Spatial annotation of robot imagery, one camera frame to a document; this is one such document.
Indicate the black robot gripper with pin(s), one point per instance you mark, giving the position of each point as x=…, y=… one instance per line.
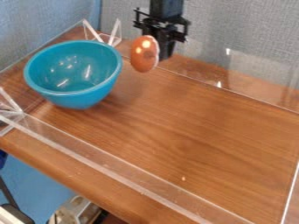
x=163, y=22

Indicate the brown and white toy mushroom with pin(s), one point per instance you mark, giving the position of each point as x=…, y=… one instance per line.
x=144, y=53

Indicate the blue plastic bowl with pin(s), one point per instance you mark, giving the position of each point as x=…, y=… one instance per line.
x=74, y=73

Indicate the black stand leg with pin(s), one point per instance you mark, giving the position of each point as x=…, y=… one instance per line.
x=11, y=214

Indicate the clear acrylic barrier frame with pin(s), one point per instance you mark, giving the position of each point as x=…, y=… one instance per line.
x=190, y=145

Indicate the grey metal bracket under table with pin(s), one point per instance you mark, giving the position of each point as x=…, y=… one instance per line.
x=76, y=211

